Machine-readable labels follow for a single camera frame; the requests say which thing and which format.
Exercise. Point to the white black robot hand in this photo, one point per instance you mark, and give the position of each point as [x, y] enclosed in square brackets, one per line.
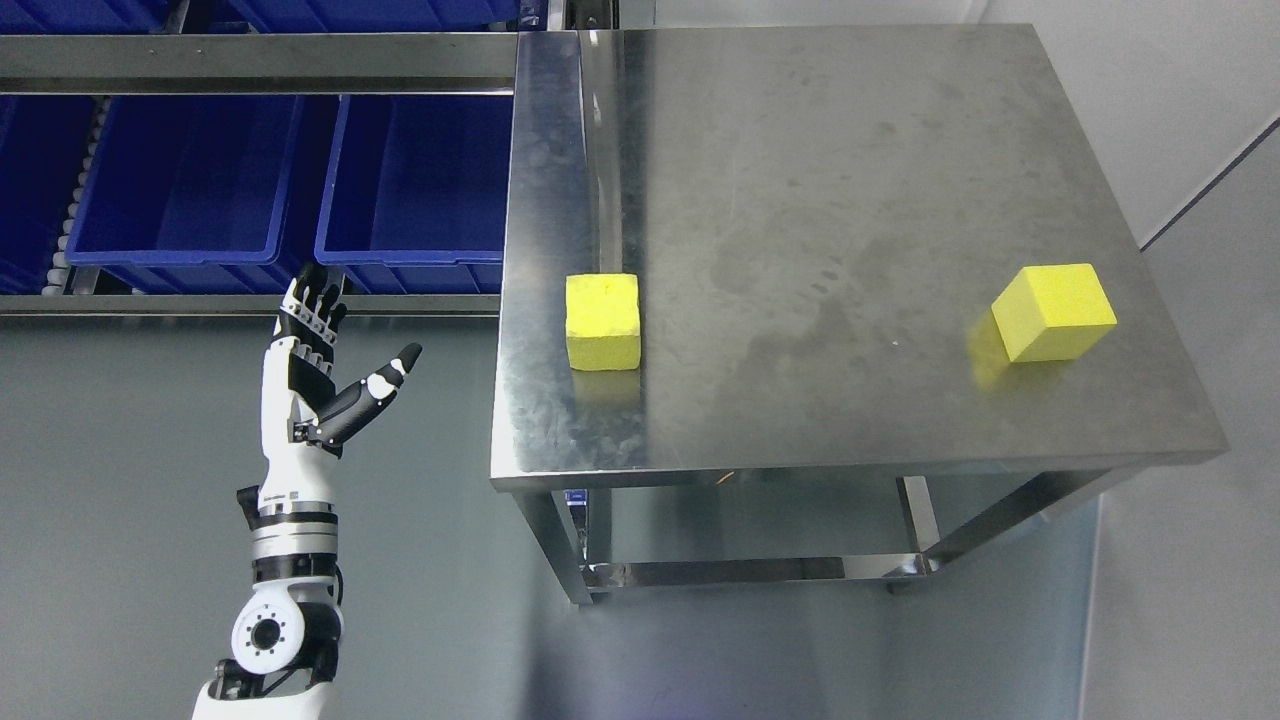
[305, 420]

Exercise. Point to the yellow foam block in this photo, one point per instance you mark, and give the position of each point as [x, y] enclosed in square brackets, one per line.
[602, 322]
[1050, 313]

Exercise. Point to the metal shelf rack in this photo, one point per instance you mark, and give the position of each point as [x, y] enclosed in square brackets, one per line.
[185, 63]

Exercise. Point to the blue plastic bin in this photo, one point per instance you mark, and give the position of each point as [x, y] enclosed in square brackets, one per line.
[415, 193]
[42, 149]
[205, 193]
[83, 17]
[343, 17]

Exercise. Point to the stainless steel table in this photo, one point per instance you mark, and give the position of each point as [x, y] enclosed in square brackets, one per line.
[820, 219]

